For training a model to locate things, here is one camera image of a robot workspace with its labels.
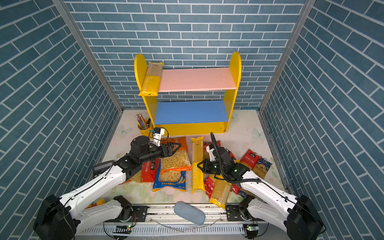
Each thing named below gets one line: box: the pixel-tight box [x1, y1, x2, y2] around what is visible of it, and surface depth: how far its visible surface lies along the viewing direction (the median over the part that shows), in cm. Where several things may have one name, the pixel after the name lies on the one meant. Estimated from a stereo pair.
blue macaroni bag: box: [152, 158, 186, 193], surface depth 84 cm
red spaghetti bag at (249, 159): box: [240, 149, 260, 170], surface depth 93 cm
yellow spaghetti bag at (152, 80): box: [138, 61, 163, 96], surface depth 79 cm
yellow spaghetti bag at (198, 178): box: [190, 136, 205, 194], surface depth 80 cm
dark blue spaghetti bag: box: [251, 156, 273, 180], surface depth 91 cm
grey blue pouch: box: [173, 201, 206, 225], surface depth 74 cm
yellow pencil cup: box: [137, 119, 153, 136], surface depth 98 cm
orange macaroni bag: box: [160, 136, 193, 175], surface depth 86 cm
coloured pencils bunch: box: [134, 113, 148, 129], surface depth 96 cm
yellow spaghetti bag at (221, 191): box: [209, 174, 232, 209], surface depth 79 cm
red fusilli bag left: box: [123, 158, 160, 184], surface depth 84 cm
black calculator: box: [92, 160, 114, 179], surface depth 88 cm
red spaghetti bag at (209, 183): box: [204, 176, 216, 199], surface depth 82 cm
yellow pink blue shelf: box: [134, 52, 242, 136], surface depth 84 cm
